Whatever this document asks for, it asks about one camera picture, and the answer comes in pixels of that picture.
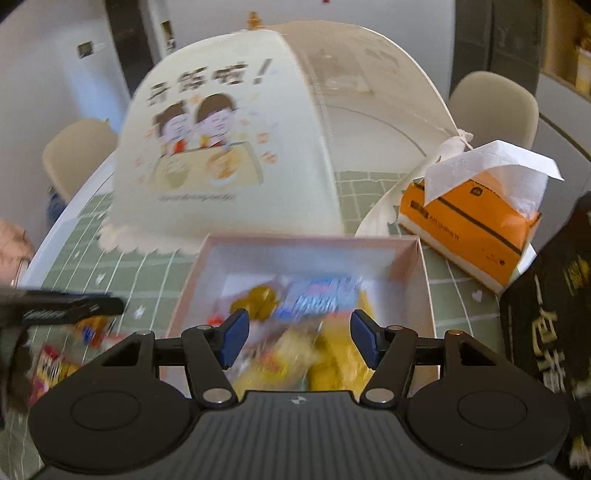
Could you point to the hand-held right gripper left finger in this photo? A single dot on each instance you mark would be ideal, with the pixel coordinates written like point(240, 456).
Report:
point(235, 334)

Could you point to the red snack packet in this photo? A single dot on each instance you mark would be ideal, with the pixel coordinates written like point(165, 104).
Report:
point(51, 369)

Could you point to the large black snack bag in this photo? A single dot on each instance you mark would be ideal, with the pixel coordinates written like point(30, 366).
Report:
point(554, 323)

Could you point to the orange tissue pack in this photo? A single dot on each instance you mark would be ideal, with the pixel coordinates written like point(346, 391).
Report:
point(485, 240)

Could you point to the olive fruit snack packet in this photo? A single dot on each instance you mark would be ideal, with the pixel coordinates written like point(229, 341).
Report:
point(258, 300)

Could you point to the wall control panel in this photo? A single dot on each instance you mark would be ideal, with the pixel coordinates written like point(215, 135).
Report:
point(87, 48)

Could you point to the blue white snack packet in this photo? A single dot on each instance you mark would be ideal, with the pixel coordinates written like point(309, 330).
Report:
point(318, 295)

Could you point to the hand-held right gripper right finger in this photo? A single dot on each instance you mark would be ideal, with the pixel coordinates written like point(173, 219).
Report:
point(364, 337)

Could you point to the beige chair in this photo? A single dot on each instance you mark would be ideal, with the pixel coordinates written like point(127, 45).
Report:
point(494, 110)
point(78, 152)

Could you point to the green checkered tablecloth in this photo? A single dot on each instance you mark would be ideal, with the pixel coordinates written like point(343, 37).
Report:
point(134, 286)

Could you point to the wooden wall shelf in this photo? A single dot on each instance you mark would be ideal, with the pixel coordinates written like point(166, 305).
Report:
point(568, 41)

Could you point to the printed dome food cover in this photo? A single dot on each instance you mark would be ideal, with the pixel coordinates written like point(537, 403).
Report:
point(207, 207)

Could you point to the dark glass door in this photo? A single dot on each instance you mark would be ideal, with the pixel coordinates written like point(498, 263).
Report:
point(515, 41)

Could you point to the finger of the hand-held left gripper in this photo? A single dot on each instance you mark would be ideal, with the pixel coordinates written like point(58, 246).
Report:
point(92, 305)

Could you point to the pink cardboard box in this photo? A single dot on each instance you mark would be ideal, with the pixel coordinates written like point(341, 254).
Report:
point(295, 251)

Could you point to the clear grain snack packet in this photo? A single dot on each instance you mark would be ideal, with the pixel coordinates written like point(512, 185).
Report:
point(277, 355)

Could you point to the orange blue snack packet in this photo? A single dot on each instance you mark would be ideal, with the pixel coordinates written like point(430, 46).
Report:
point(94, 331)

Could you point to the yellow snack packet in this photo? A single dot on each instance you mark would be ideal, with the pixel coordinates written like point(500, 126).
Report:
point(337, 364)

